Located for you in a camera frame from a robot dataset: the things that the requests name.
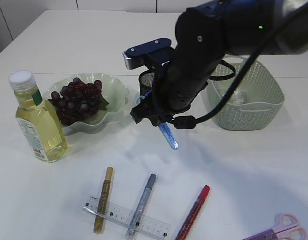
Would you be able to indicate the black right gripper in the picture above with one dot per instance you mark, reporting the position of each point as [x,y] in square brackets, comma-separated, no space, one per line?
[155,108]

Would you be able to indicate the blue capped safety scissors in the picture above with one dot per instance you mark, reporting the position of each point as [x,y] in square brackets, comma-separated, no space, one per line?
[163,127]

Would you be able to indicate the clear plastic sheet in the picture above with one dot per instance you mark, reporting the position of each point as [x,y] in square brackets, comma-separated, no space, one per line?
[238,97]

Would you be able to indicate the purple artificial grape bunch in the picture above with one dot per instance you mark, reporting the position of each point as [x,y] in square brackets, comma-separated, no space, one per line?
[78,101]

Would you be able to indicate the yellow tea drink bottle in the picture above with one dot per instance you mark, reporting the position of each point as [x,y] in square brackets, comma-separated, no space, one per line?
[37,118]

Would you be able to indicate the pink purple scissors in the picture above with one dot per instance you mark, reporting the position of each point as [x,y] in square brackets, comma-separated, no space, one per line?
[287,227]

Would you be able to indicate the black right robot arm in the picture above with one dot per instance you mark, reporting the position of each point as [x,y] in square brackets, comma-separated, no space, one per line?
[204,35]

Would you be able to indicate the black mesh pen cup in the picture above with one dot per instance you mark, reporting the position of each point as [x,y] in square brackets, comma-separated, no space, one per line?
[145,82]

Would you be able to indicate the green wavy plastic plate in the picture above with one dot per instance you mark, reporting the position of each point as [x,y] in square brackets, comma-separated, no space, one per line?
[114,92]

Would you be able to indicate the green woven plastic basket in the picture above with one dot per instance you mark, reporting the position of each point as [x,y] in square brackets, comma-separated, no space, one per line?
[264,97]

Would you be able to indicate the clear plastic ruler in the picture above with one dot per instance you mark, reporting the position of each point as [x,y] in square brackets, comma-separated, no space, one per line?
[116,214]

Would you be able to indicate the red glitter pen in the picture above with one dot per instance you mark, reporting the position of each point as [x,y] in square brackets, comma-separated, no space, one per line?
[191,217]

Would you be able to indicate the silver glitter pen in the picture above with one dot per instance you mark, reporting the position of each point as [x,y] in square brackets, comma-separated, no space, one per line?
[140,208]

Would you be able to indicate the gold glitter pen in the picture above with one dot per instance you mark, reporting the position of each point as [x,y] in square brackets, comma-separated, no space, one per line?
[99,221]

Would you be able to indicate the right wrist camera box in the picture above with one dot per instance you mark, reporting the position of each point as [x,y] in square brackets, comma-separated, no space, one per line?
[155,55]

